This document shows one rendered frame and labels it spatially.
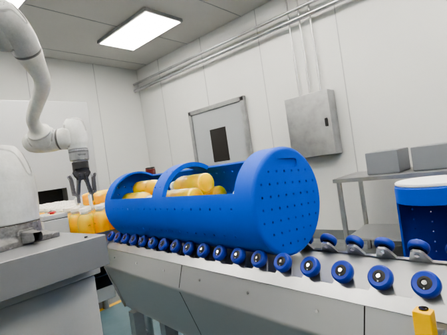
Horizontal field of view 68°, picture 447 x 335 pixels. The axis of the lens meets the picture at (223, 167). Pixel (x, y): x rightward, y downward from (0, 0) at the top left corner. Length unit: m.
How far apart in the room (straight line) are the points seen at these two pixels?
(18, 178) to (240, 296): 0.66
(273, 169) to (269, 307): 0.33
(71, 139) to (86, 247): 0.91
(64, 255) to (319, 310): 0.58
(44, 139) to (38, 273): 0.99
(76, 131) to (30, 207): 0.75
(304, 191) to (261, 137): 4.14
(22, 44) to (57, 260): 0.83
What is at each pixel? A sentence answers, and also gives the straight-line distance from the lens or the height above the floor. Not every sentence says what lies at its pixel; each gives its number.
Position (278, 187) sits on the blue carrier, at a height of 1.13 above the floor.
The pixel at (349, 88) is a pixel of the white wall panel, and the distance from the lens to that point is 4.48.
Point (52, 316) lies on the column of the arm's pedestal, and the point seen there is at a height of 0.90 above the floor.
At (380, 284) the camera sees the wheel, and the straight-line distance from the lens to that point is 0.69.
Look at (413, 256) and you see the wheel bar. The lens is 0.88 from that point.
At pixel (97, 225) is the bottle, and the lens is 1.69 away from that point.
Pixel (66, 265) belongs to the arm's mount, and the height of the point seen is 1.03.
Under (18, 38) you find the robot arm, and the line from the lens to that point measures 1.42.
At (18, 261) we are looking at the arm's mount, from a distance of 0.84.
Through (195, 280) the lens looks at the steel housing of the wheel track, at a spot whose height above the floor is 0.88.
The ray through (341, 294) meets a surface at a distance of 0.74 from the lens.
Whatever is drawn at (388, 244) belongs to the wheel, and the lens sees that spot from 0.89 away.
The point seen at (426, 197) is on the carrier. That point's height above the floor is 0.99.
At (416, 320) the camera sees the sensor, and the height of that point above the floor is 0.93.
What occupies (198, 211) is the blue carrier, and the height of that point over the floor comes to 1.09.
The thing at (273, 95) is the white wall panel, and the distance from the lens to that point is 4.97.
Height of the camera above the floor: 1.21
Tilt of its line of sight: level
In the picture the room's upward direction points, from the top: 8 degrees counter-clockwise
